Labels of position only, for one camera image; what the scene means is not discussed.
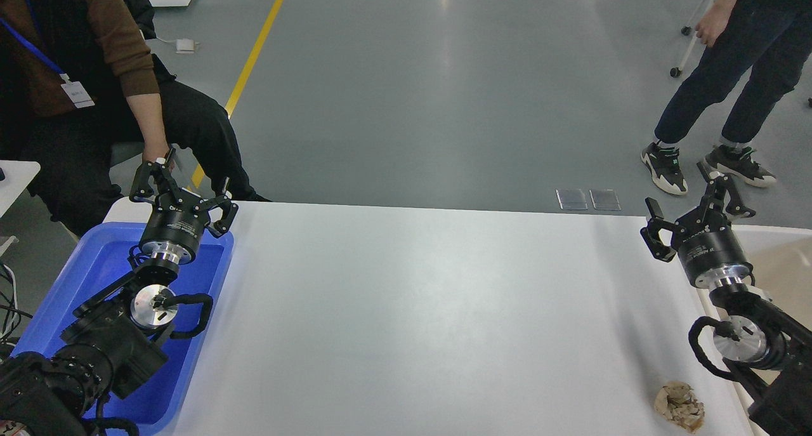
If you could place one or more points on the right metal floor plate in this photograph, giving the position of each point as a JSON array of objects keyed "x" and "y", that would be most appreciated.
[{"x": 605, "y": 200}]

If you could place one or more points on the white rolling chair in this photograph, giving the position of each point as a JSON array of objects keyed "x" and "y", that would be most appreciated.
[{"x": 688, "y": 31}]

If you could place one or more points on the left metal floor plate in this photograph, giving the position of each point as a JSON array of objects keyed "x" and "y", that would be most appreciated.
[{"x": 572, "y": 199}]

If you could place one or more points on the metal floor plate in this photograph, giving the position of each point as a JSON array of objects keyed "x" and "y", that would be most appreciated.
[
  {"x": 572, "y": 199},
  {"x": 605, "y": 200}
]

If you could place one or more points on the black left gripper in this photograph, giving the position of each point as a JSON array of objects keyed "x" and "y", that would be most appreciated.
[{"x": 178, "y": 220}]

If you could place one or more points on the seated person brown sweater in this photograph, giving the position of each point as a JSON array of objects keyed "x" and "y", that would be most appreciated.
[{"x": 78, "y": 77}]

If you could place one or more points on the brown paper ball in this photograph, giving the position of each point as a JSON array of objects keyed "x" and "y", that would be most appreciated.
[{"x": 677, "y": 403}]

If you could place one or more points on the white power adapter on floor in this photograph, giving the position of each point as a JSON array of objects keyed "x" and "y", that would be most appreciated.
[{"x": 185, "y": 46}]

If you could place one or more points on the standing person dark jeans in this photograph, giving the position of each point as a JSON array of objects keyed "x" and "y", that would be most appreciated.
[{"x": 768, "y": 39}]

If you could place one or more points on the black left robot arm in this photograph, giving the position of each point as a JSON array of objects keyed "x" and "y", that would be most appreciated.
[{"x": 115, "y": 343}]

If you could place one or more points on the blue plastic bin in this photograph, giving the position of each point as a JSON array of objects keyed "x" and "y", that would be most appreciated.
[{"x": 99, "y": 259}]

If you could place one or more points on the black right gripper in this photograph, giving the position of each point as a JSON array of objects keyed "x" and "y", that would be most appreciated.
[{"x": 704, "y": 240}]

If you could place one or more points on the white side table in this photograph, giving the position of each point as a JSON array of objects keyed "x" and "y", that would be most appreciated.
[{"x": 17, "y": 176}]

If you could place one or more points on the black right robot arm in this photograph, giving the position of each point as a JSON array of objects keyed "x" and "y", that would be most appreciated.
[{"x": 757, "y": 345}]

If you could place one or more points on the beige plastic bin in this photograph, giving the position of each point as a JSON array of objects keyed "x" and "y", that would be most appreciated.
[{"x": 781, "y": 258}]

